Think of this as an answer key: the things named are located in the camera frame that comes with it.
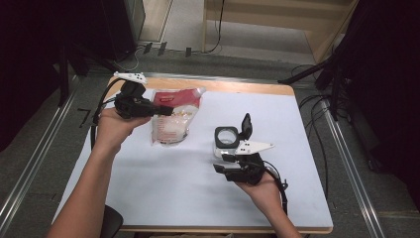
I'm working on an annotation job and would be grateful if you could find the white table sheet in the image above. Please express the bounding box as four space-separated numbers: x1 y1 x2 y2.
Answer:
52 88 335 230

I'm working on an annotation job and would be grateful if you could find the long metal floor rail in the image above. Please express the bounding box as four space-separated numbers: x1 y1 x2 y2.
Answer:
321 98 386 238
0 74 79 230

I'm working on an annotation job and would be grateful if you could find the red and white pouch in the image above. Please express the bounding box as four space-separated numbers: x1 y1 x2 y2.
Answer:
150 86 207 147

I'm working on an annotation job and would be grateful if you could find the black rounded object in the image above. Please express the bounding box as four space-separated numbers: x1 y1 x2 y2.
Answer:
99 203 125 238

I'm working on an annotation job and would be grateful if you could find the light wooden frame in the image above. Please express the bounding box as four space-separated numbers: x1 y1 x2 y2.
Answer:
201 0 361 64

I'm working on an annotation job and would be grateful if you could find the clear jar with black lid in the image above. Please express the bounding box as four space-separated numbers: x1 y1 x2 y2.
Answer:
212 112 255 160

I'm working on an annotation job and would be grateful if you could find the person's right hand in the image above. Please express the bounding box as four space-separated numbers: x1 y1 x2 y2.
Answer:
234 172 285 216

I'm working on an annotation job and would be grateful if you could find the hanging black cable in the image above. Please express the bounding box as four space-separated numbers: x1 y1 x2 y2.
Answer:
201 0 226 55

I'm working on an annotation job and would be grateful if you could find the black metal stand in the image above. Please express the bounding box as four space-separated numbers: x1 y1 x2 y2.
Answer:
277 49 349 121

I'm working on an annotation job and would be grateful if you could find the black cabinet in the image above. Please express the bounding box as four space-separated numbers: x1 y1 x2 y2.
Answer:
101 0 147 63

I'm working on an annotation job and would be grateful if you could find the white floor cable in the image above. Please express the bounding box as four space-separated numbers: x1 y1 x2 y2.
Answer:
113 47 143 72

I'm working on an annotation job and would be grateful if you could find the black floor cable bundle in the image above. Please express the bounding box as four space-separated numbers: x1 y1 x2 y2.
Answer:
297 93 332 200

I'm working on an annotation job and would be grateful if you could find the right hand-held gripper black cable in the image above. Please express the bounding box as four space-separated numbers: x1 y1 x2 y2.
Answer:
262 160 290 216

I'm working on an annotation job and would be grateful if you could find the person's left hand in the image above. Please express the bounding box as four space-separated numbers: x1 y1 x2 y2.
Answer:
94 106 152 156

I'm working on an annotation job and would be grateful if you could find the dark curtain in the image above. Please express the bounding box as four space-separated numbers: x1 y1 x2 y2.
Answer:
345 0 420 211
0 0 112 154

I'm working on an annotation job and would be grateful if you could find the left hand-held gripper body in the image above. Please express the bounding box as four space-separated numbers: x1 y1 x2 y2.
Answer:
113 70 156 120

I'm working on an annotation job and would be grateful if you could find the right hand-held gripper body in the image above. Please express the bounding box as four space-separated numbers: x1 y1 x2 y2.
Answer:
225 140 275 186

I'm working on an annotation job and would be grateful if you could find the looped black floor cable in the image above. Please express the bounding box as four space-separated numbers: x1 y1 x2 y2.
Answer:
290 62 320 82

